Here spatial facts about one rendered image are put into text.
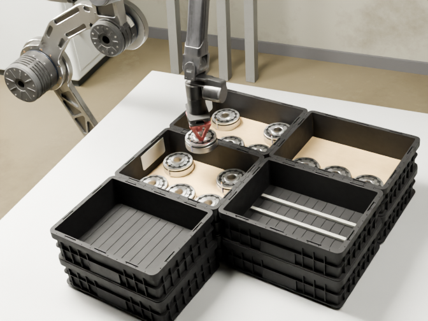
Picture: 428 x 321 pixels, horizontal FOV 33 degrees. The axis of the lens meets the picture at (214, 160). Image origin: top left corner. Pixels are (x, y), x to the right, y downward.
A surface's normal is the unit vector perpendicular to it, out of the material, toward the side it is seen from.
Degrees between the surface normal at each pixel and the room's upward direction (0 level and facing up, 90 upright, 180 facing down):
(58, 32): 90
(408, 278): 0
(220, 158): 90
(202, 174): 0
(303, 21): 90
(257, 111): 90
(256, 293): 0
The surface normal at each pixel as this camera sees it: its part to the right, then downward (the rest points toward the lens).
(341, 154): -0.10, -0.80
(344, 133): -0.54, 0.54
